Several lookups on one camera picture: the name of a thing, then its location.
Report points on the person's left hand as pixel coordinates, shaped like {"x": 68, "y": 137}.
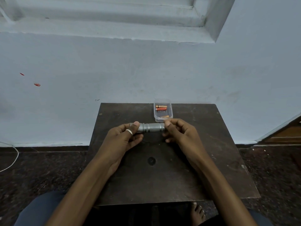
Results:
{"x": 117, "y": 143}

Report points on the person's right hand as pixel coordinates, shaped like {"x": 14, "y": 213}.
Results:
{"x": 188, "y": 141}

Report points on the person's left thumb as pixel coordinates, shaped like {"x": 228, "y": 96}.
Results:
{"x": 132, "y": 128}

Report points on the person's right thumb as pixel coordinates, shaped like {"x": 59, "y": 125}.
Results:
{"x": 171, "y": 122}

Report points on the grey metal flashlight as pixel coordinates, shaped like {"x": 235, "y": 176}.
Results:
{"x": 152, "y": 127}

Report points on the person's left forearm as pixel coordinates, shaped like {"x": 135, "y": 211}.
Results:
{"x": 82, "y": 197}

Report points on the person's right forearm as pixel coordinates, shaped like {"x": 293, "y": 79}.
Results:
{"x": 223, "y": 197}

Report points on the orange and black battery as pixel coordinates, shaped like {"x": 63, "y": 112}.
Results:
{"x": 161, "y": 106}
{"x": 161, "y": 109}
{"x": 165, "y": 116}

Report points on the clear plastic container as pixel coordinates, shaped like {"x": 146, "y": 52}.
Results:
{"x": 169, "y": 112}

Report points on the person's bare foot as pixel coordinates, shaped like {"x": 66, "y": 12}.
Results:
{"x": 197, "y": 215}

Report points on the dark blue trousers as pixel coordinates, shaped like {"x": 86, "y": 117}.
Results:
{"x": 35, "y": 209}

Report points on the white window frame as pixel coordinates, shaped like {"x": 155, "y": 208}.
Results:
{"x": 117, "y": 28}

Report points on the brown wooden door frame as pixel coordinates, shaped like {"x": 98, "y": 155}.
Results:
{"x": 285, "y": 134}

